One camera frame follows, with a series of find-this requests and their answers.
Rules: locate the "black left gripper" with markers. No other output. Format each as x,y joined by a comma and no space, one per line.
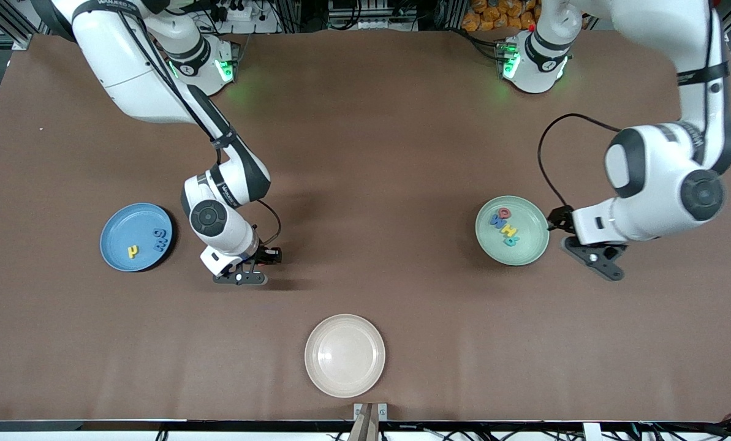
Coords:
561,218

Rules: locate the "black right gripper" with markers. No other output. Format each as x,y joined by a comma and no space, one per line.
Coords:
268,255

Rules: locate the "teal foam letter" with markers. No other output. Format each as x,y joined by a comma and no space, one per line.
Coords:
511,242

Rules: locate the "yellow letter H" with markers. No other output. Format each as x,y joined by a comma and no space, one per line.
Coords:
510,231

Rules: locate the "small blue letter m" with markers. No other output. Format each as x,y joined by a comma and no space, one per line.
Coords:
160,245

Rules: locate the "large blue letter M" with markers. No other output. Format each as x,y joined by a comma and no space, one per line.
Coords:
496,221

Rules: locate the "yellow letter r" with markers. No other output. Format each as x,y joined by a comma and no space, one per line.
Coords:
133,248

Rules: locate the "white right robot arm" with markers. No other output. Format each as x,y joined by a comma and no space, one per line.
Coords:
126,67

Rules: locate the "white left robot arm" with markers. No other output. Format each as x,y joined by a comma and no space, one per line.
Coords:
659,177

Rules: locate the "green plate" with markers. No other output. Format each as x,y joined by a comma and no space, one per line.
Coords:
527,245

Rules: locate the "blue plate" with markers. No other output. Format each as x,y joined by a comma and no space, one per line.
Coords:
126,233

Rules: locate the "beige plate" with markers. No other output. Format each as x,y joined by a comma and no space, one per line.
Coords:
345,355

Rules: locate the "white power strip with plugs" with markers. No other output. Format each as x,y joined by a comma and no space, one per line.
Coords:
255,26

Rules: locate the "pile of orange items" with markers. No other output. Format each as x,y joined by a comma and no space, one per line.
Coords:
494,18

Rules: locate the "long white power strip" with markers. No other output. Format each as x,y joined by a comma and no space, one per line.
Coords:
371,24

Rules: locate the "metal table edge bracket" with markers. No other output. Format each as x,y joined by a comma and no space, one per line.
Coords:
358,409

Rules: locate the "white table edge rail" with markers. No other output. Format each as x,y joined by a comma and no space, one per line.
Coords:
65,436

